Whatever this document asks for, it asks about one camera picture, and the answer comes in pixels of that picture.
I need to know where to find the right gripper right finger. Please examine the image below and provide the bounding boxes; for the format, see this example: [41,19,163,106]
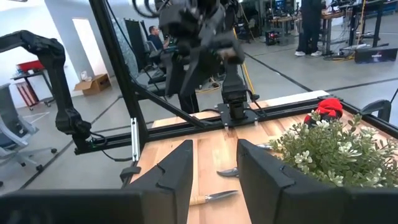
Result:
[236,139,398,224]

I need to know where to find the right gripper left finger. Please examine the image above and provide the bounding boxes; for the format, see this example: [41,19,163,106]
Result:
[0,139,194,224]

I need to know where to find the green pruning shears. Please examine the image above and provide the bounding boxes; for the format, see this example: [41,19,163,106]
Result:
[216,167,241,179]

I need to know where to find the wooden handle narrow trowel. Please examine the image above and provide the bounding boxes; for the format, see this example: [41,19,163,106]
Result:
[188,190,240,207]

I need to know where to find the red black gardening glove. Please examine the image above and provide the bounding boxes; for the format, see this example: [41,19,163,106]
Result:
[303,97,344,127]

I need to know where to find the green plant in black pot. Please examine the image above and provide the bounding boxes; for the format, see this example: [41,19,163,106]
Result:
[268,111,398,189]

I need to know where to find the cardboard box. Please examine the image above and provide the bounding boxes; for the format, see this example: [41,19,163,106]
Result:
[73,73,112,96]

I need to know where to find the black partition panel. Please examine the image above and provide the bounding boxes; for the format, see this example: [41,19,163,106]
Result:
[123,17,150,80]

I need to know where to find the grey office chair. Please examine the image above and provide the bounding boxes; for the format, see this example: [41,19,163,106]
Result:
[0,82,58,188]

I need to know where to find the black floor computer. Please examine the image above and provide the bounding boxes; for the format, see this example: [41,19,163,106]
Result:
[264,29,281,47]

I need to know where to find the person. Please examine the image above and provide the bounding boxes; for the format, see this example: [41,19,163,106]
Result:
[147,25,170,51]
[294,0,327,58]

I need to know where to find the black floor box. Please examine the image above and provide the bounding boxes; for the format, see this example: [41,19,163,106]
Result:
[354,45,398,65]

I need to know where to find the red top cart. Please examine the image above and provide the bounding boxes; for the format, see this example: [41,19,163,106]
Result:
[11,59,56,111]

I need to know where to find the wooden workbench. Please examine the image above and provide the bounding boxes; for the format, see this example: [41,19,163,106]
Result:
[269,8,348,57]

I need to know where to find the black leader arm cable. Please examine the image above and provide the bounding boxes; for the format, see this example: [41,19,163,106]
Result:
[89,132,134,163]

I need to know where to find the yellow power cable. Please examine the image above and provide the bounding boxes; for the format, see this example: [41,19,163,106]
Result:
[195,27,256,95]

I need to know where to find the black curved bracket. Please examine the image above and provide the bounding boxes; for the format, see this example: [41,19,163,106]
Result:
[359,99,392,123]

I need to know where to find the black aluminium table frame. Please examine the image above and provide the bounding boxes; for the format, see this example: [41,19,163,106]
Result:
[73,0,398,163]

